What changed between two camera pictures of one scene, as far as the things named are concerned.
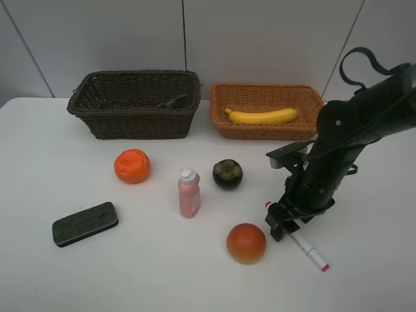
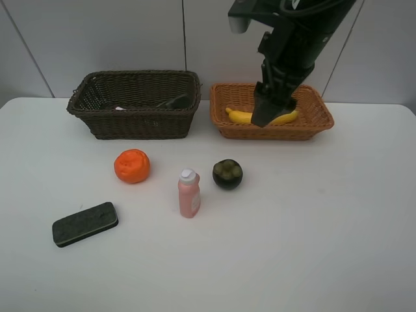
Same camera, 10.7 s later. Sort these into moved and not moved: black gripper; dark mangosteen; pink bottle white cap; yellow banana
Moved: black gripper
Not moved: pink bottle white cap; yellow banana; dark mangosteen
